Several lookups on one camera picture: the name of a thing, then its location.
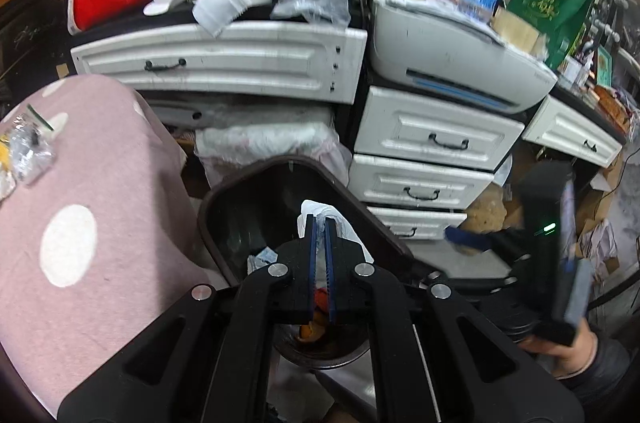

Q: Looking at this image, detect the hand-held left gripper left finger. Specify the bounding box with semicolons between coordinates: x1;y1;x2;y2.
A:
57;214;318;423

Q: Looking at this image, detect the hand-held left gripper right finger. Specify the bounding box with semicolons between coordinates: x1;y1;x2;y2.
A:
324;215;586;423

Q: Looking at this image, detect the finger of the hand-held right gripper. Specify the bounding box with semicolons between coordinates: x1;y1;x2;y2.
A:
417;270;506;301
444;225;526;256

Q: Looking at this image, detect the white thin plastic bag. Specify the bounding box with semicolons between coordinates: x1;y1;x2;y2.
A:
298;199;375;264

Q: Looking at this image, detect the dark brown trash bin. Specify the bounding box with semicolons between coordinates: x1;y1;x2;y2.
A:
197;154;415;371

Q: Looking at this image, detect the clear crinkled plastic wrapper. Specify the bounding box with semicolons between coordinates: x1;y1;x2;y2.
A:
0;105;58;184

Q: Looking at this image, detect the person's right forearm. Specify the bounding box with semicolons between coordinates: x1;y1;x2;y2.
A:
560;333;633;409

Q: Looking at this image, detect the person's right hand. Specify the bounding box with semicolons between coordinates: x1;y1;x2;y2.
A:
520;318;598;380

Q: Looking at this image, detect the white drawer cabinet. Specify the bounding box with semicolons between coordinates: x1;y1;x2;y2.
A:
347;85;526;241

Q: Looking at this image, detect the white lace cloth bundle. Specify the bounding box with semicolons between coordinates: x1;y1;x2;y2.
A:
194;113;353;191

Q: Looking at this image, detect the small white desk drawer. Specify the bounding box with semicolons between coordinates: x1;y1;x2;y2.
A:
522;95;623;168

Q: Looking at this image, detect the white printer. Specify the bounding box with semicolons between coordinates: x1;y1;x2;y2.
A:
369;0;558;112

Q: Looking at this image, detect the pink polka dot tablecloth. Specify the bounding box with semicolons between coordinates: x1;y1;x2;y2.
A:
0;74;213;409

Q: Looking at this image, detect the long white desk drawer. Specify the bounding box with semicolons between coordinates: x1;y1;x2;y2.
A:
70;20;368;104

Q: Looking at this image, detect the green tote bag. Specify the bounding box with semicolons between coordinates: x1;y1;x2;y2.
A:
507;0;598;71

